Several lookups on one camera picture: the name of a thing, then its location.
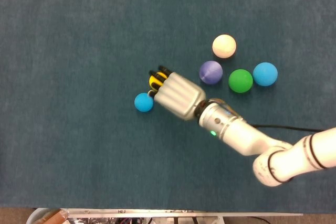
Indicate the blue felt table cover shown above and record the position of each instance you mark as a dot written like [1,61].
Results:
[78,142]

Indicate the small blue ball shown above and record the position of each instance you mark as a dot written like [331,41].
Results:
[143,103]

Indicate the yellow ball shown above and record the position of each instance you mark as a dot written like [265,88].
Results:
[152,79]

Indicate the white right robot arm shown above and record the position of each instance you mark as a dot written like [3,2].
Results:
[241,137]

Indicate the silver metal frame rail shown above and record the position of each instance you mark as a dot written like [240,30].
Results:
[157,211]

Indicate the large blue ball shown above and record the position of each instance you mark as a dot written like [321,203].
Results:
[265,74]

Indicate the green ball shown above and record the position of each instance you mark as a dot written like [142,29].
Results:
[240,81]

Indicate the white round container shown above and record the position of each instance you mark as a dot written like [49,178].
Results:
[32,217]

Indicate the brown plastic object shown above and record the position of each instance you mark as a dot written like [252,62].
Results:
[52,217]

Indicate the lavender ball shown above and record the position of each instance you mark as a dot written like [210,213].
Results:
[210,72]

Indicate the cream white ball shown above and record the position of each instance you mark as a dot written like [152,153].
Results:
[224,46]

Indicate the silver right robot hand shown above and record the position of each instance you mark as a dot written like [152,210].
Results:
[181,95]

